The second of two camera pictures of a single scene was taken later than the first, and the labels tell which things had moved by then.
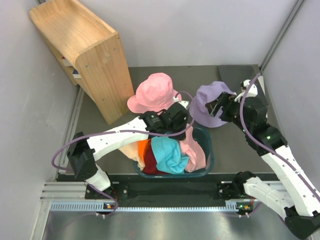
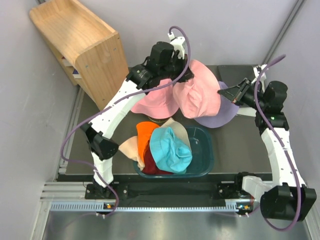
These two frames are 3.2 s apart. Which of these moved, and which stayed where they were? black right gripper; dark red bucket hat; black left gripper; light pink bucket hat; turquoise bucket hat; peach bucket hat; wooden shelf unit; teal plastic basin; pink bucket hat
Moved: black right gripper; black left gripper; light pink bucket hat
Stayed: peach bucket hat; dark red bucket hat; turquoise bucket hat; pink bucket hat; teal plastic basin; wooden shelf unit
